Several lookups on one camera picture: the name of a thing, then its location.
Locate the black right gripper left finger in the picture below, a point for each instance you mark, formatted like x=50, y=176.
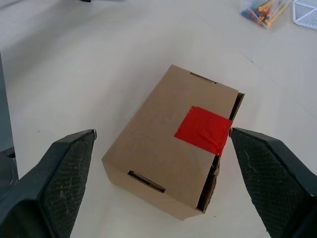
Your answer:
x=49, y=188

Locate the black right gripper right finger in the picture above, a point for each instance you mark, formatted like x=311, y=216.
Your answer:
x=277, y=183

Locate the brown cardboard box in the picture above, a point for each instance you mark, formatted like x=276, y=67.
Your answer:
x=148, y=138

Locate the large red tape piece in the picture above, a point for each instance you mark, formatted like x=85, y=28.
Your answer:
x=200, y=129

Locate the bag of coloured sticks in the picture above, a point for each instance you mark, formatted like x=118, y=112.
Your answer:
x=262, y=12

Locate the clear plastic container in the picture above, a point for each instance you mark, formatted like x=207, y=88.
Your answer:
x=304, y=12

